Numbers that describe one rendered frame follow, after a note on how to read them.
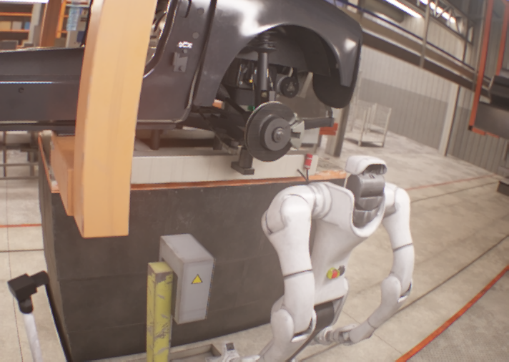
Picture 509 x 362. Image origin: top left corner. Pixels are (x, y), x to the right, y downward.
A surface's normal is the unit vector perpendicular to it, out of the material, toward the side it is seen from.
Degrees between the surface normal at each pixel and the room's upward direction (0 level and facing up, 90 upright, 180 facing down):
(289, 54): 90
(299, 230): 63
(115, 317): 90
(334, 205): 89
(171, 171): 90
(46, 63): 75
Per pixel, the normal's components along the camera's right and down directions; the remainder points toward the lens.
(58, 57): 0.55, 0.04
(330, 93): -0.84, 0.01
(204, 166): 0.54, 0.32
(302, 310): 0.37, 0.12
